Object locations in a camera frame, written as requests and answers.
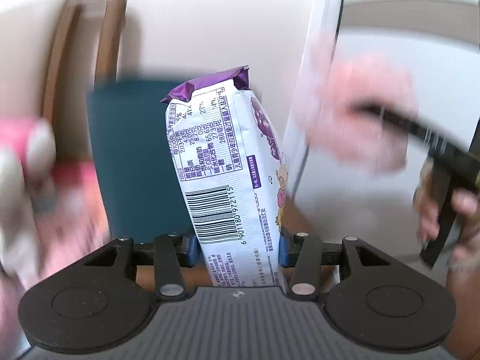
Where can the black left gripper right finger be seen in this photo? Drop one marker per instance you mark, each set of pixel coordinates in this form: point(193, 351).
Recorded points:
point(301, 252)

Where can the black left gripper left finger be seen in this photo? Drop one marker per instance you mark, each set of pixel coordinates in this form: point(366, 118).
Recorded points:
point(171, 253)

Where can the purple white snack bag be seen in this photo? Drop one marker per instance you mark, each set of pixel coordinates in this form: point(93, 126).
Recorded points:
point(222, 142)

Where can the pink tissue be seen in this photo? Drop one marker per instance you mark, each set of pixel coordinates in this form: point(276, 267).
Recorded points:
point(329, 87)

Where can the dark teal trash bin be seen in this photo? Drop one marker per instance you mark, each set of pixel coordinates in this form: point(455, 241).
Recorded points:
point(135, 172)

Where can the person right hand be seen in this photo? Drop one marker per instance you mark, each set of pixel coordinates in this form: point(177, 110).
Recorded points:
point(462, 279)

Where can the wooden nightstand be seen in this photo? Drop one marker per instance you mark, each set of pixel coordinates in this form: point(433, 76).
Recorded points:
point(240, 243)

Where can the pastel patterned bed quilt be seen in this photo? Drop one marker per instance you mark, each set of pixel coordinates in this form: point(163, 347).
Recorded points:
point(71, 222)

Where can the white wardrobe sliding door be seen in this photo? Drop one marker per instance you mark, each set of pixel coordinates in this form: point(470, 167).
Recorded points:
point(351, 170)

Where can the pink plush toy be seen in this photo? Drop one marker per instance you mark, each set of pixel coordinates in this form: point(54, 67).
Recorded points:
point(32, 140)

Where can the beige padded wooden headboard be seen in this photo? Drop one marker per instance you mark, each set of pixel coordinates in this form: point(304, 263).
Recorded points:
point(52, 54)

